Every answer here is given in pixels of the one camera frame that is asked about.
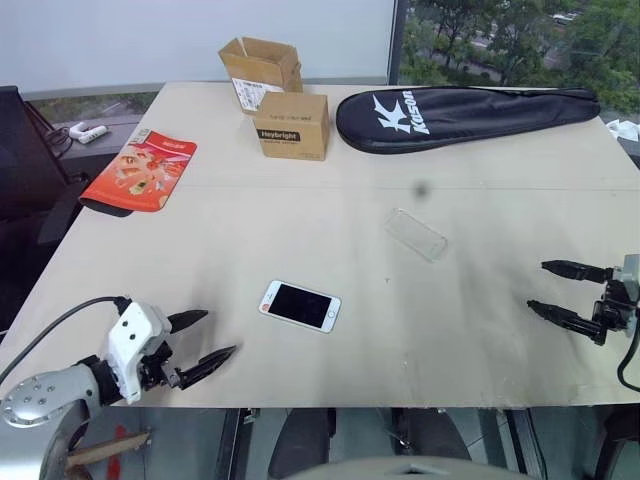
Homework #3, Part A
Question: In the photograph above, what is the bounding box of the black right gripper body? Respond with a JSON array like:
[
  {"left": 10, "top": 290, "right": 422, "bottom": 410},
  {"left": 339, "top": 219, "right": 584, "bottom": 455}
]
[{"left": 592, "top": 278, "right": 639, "bottom": 347}]

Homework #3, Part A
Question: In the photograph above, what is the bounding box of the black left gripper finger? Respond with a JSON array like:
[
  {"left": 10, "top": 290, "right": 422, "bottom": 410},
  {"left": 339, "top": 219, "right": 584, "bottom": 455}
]
[
  {"left": 176, "top": 344, "right": 238, "bottom": 392},
  {"left": 167, "top": 309, "right": 210, "bottom": 338}
]

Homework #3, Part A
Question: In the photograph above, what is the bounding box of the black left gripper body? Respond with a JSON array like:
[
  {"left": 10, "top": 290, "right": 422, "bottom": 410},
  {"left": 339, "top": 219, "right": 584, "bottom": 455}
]
[{"left": 139, "top": 341, "right": 185, "bottom": 394}]

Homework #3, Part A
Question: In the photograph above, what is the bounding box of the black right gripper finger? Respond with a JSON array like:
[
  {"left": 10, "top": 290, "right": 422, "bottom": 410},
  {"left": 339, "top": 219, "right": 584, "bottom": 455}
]
[
  {"left": 540, "top": 258, "right": 614, "bottom": 286},
  {"left": 526, "top": 298, "right": 602, "bottom": 345}
]

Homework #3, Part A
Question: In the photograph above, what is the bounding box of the clear phone case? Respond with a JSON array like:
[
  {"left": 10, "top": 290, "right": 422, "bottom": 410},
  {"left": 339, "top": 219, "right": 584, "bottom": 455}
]
[{"left": 383, "top": 206, "right": 449, "bottom": 264}]

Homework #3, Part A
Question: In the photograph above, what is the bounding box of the wooden stick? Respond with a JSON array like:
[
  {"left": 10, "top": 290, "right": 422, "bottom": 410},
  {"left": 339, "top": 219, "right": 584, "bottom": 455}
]
[{"left": 66, "top": 431, "right": 152, "bottom": 470}]

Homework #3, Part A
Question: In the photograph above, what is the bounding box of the white smartphone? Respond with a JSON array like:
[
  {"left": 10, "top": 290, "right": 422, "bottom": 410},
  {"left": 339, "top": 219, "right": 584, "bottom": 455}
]
[{"left": 257, "top": 279, "right": 343, "bottom": 336}]

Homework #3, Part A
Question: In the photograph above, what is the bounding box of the white crumpled bag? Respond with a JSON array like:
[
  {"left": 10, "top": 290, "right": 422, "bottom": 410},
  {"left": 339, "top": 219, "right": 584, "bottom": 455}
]
[{"left": 605, "top": 118, "right": 640, "bottom": 145}]

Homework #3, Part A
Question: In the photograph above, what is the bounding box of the red printed pouch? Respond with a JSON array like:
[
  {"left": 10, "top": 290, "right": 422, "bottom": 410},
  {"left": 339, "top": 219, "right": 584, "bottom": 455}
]
[{"left": 79, "top": 127, "right": 199, "bottom": 219}]

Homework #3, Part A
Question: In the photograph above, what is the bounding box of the black racket bag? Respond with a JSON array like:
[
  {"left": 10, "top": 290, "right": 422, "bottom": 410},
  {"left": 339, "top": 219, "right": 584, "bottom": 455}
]
[{"left": 335, "top": 85, "right": 602, "bottom": 156}]

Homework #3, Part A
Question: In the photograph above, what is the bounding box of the white plastic charger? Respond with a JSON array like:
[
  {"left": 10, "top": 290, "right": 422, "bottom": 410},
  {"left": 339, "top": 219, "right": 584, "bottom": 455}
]
[{"left": 69, "top": 121, "right": 109, "bottom": 145}]

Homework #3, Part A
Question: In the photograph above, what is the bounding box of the closed printed cardboard box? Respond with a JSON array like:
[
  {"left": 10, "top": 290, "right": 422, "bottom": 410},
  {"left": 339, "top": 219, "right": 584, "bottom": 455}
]
[{"left": 252, "top": 91, "right": 332, "bottom": 162}]

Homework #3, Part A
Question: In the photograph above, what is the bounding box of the open cardboard box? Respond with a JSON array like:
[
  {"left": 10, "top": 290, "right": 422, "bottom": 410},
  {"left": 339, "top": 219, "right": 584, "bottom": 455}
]
[{"left": 217, "top": 35, "right": 305, "bottom": 117}]

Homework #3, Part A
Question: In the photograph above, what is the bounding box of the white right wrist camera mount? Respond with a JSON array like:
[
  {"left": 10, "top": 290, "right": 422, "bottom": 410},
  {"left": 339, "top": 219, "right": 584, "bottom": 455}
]
[{"left": 611, "top": 253, "right": 640, "bottom": 307}]

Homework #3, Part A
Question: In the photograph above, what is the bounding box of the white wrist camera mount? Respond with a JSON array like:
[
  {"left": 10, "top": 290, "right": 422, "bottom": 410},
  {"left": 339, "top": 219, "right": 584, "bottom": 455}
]
[
  {"left": 611, "top": 253, "right": 640, "bottom": 307},
  {"left": 106, "top": 301, "right": 174, "bottom": 406}
]

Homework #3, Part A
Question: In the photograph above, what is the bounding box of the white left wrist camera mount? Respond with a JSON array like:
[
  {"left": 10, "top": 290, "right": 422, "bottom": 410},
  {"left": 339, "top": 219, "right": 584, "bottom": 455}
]
[{"left": 106, "top": 301, "right": 174, "bottom": 406}]

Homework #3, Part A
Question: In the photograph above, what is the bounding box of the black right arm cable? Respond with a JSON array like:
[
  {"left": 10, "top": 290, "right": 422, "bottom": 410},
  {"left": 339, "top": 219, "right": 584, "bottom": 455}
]
[{"left": 616, "top": 323, "right": 640, "bottom": 390}]

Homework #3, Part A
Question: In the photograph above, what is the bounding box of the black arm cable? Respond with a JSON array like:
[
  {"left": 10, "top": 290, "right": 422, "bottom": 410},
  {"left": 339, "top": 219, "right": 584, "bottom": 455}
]
[
  {"left": 0, "top": 296, "right": 133, "bottom": 387},
  {"left": 616, "top": 323, "right": 640, "bottom": 390}
]

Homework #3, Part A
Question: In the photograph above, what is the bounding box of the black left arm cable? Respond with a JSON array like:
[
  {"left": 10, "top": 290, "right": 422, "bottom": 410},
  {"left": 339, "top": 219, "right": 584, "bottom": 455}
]
[{"left": 0, "top": 296, "right": 133, "bottom": 387}]

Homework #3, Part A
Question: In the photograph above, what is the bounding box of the grey window frame post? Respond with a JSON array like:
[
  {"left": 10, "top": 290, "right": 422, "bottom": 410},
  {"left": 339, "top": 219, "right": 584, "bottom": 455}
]
[{"left": 385, "top": 0, "right": 412, "bottom": 86}]

